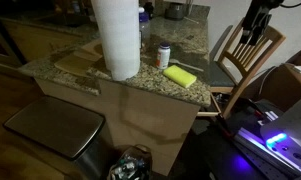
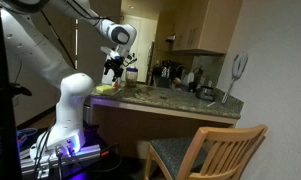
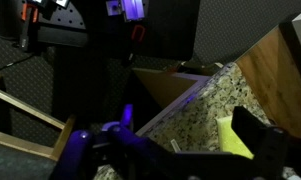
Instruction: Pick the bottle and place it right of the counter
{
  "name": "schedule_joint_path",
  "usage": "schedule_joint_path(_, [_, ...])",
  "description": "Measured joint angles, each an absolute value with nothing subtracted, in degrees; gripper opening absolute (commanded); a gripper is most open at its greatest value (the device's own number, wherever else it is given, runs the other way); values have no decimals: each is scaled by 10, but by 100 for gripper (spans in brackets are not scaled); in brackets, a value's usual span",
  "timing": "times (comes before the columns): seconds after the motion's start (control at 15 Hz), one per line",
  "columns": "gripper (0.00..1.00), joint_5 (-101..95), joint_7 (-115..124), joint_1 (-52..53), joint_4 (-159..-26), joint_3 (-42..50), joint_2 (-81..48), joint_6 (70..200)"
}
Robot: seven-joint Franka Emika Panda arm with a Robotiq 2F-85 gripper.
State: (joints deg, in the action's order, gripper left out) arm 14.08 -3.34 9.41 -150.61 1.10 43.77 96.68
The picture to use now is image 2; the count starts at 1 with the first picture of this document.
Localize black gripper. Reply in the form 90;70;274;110
100;46;137;82

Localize white orange vitamin bottle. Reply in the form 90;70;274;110
112;80;118;88

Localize robot base metal plate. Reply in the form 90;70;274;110
20;145;101;179

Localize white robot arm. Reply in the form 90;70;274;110
0;0;137;160

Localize granite counter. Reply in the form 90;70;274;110
90;84;243;159

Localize dark pot on counter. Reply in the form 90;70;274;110
195;86;215;101

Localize yellow sponge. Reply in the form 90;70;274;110
96;85;113;94

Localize clear jar blue lid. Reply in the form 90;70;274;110
125;67;138;87

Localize coffee maker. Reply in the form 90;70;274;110
152;60;175;88

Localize upper kitchen cabinet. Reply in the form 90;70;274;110
155;0;243;55

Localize wooden chair grey seat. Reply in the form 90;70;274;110
143;124;268;180

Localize black tripod pole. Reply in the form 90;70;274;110
0;16;22;180

